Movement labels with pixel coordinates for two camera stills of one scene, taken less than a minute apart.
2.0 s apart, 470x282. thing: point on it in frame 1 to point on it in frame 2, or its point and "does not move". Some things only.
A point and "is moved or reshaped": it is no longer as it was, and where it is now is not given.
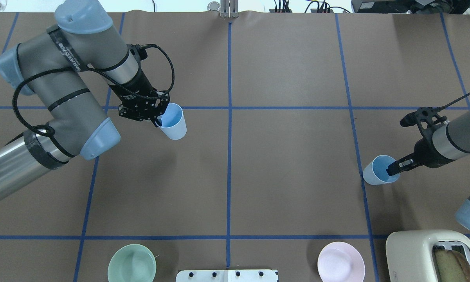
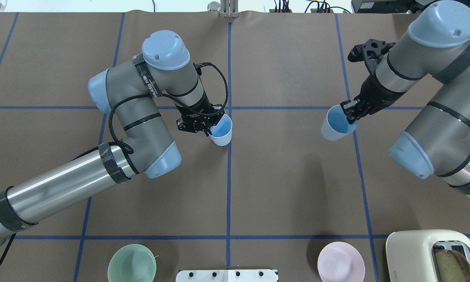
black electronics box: x=449 y=7 does not move
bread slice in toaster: x=452 y=267 does not move
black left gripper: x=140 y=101 to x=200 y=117
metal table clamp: x=228 y=8 does not move
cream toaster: x=409 y=254 does not move
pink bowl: x=341 y=262 does not move
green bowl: x=132 y=263 does not move
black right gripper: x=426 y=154 to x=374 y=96
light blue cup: x=173 y=125 is moved or reshaped
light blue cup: x=375 y=173 to x=335 y=125
